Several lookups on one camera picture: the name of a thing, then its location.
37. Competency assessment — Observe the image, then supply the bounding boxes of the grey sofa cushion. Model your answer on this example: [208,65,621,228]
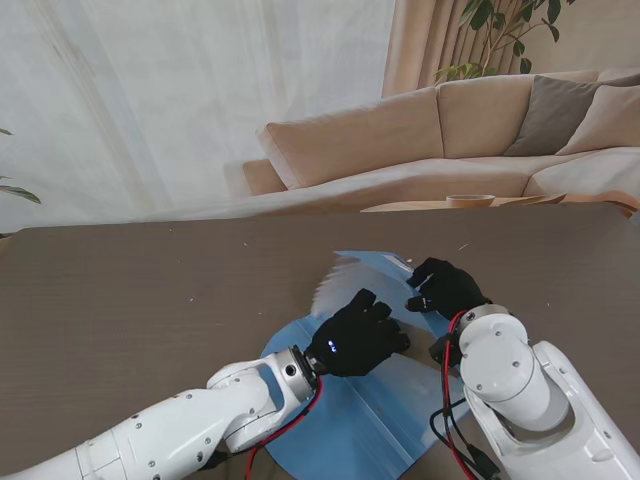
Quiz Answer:
[503,73,640,158]

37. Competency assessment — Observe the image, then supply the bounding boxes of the beige pleated curtain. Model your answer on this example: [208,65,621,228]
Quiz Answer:
[382,0,501,99]

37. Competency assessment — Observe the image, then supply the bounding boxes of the red left arm cable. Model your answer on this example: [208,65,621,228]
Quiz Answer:
[243,374,325,480]

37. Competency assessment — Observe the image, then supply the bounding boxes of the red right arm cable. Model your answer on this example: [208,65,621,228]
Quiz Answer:
[439,312,482,480]

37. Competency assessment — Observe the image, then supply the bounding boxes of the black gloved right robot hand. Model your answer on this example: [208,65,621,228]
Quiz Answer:
[405,257,494,322]

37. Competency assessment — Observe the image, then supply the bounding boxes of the blue plastic file folder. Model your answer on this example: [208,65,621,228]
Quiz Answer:
[259,249,474,480]

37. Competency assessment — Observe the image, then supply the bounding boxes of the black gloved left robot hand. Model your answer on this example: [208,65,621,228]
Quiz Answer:
[308,288,412,379]

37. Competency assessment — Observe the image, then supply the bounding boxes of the low wooden coffee table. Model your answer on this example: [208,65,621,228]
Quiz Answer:
[359,193,569,214]

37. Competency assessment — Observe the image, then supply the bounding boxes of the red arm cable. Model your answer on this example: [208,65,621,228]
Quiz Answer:
[243,374,325,480]
[439,312,482,480]

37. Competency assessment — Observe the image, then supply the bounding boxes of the small green plant leaves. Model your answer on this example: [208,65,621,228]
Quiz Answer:
[0,127,43,239]

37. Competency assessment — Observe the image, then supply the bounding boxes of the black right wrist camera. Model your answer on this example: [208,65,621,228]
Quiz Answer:
[428,335,454,370]

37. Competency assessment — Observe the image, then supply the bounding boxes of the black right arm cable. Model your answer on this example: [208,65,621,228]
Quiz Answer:
[429,399,501,480]

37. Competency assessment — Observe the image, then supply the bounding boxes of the beige sofa cushion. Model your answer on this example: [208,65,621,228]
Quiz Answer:
[555,84,640,156]

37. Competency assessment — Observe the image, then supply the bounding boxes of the round wooden bowl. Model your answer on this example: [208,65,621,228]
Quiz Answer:
[446,193,496,209]

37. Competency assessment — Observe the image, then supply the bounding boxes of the beige fabric sofa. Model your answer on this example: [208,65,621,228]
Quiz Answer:
[242,69,640,214]

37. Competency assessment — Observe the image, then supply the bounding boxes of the tall green leafy houseplant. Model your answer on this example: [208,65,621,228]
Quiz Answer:
[432,0,576,85]

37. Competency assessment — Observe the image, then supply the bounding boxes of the white sheer curtain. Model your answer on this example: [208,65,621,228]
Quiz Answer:
[0,0,397,236]

